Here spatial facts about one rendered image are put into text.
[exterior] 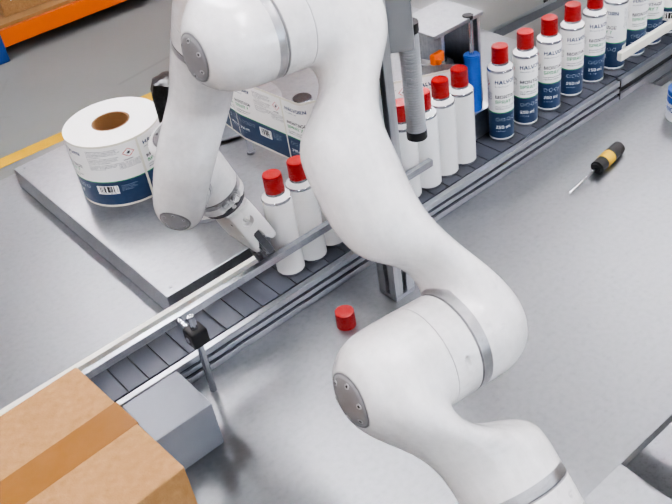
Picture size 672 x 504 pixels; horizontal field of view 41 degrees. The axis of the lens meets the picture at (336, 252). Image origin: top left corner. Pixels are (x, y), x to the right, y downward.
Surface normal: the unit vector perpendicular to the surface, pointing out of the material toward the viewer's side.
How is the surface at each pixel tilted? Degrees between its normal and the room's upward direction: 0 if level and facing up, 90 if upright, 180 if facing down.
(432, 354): 44
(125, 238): 0
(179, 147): 62
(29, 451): 0
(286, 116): 90
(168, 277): 0
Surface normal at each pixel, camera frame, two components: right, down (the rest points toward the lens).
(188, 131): 0.00, 0.25
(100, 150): 0.01, 0.62
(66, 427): -0.13, -0.78
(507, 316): 0.53, -0.17
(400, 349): 0.06, -0.58
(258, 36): 0.48, 0.18
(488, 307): 0.17, -0.27
